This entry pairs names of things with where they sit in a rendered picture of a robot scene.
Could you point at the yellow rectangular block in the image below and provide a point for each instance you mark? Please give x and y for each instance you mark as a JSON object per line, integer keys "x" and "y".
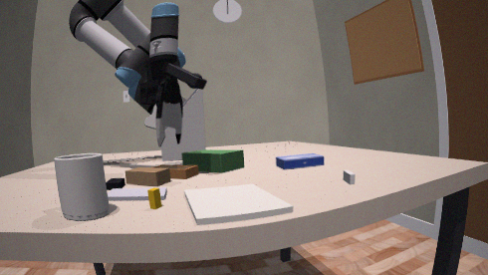
{"x": 154, "y": 198}

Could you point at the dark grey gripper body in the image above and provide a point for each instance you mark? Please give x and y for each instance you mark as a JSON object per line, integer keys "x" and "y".
{"x": 148, "y": 90}

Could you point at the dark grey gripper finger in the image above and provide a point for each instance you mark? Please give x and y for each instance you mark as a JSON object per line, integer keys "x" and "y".
{"x": 157, "y": 119}
{"x": 174, "y": 118}

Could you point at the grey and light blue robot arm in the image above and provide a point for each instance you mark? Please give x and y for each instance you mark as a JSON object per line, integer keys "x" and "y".
{"x": 129, "y": 62}

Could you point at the grey cylindrical cup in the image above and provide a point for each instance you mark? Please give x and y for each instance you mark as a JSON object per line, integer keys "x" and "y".
{"x": 82, "y": 186}

